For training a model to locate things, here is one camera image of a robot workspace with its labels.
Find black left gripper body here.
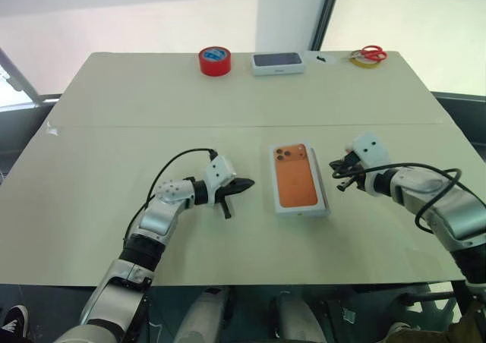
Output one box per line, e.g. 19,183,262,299
215,178,241,205

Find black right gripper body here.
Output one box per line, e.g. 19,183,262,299
342,151,368,190

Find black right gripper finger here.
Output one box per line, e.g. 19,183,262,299
336,178,360,193
329,159,355,179

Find orange smartphone with triple camera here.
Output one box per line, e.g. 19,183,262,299
273,143,319,209

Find white box with dark print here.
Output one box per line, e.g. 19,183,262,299
250,52,308,77

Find yellow tape roll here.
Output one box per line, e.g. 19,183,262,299
349,50,381,69

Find white rounded robot leg shell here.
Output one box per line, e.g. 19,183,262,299
178,286,233,343
268,290,326,343

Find white paper sheet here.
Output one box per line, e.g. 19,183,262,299
305,50,337,65

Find red tape roll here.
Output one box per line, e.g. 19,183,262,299
197,46,233,78

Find tan trouser leg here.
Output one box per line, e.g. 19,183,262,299
387,301,486,343

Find black and white sneaker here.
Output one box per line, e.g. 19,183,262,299
0,304,30,341

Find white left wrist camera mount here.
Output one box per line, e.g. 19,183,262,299
204,156,237,190

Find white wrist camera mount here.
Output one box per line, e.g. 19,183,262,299
343,131,392,199
204,156,237,190

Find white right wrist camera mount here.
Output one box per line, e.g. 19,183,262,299
343,131,392,199

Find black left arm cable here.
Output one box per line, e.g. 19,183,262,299
123,148,219,242

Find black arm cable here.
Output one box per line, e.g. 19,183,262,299
123,148,219,242
332,162,464,234

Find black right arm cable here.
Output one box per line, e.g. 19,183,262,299
332,162,464,234

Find red handled scissors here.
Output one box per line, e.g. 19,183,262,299
351,46,389,63

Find dark window frame post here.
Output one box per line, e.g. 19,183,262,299
309,0,343,52

